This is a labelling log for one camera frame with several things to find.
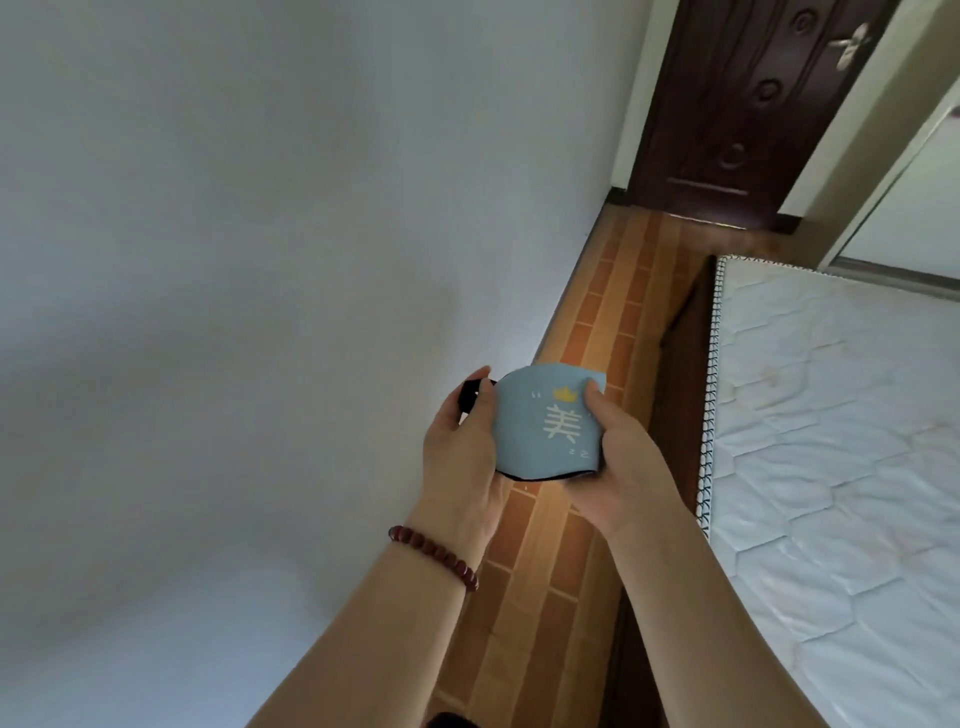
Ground white sliding door wardrobe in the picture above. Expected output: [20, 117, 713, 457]
[817, 97, 960, 301]

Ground dark wooden door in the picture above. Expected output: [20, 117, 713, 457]
[626, 0, 901, 230]

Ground red bead bracelet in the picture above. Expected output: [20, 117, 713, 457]
[387, 524, 480, 594]

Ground person's left hand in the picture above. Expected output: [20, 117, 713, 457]
[408, 365, 514, 560]

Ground person's right forearm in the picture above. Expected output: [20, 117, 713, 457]
[607, 509, 826, 728]

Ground light blue eye mask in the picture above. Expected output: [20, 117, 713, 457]
[458, 363, 607, 481]

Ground person's right hand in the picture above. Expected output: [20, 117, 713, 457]
[563, 378, 699, 545]

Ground person's left forearm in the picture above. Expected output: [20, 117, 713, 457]
[247, 543, 481, 728]

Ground dark wooden bed frame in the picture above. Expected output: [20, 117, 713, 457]
[599, 254, 721, 728]

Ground white quilted mattress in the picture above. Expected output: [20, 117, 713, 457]
[697, 254, 960, 728]

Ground silver door handle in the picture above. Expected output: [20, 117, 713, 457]
[828, 22, 871, 73]

